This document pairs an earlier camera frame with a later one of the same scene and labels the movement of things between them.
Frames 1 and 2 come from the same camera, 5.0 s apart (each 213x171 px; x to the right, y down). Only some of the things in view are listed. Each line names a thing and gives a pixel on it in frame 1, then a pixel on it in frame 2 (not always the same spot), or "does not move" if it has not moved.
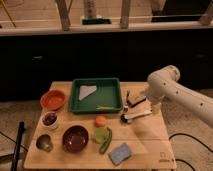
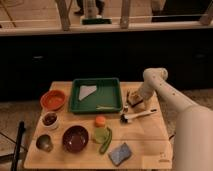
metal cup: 44,142 does not move
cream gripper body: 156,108 to 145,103
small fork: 127,104 does not move
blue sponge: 119,153 does not move
